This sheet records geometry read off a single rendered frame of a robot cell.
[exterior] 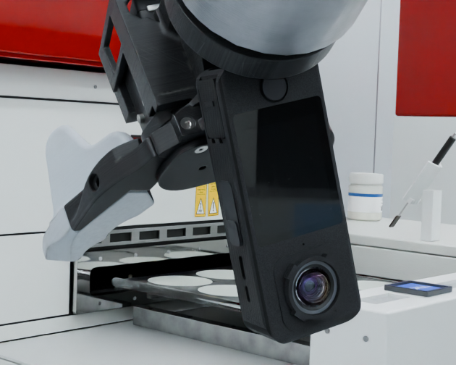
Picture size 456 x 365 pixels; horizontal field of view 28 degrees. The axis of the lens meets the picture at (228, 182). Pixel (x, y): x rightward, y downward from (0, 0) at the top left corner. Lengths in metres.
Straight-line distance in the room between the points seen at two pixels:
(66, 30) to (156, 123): 0.94
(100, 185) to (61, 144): 0.06
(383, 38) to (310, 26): 4.51
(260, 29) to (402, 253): 1.25
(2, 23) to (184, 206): 0.49
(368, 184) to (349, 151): 2.72
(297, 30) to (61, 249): 0.20
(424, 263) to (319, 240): 1.16
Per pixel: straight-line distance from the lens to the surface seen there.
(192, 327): 1.39
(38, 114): 1.36
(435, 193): 1.54
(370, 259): 1.58
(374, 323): 0.93
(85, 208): 0.42
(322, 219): 0.37
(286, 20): 0.31
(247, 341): 1.31
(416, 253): 1.53
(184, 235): 1.57
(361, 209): 1.86
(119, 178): 0.40
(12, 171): 1.34
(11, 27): 1.28
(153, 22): 0.40
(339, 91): 4.50
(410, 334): 0.96
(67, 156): 0.46
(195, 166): 0.40
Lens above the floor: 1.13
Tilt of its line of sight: 3 degrees down
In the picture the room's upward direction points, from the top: 2 degrees clockwise
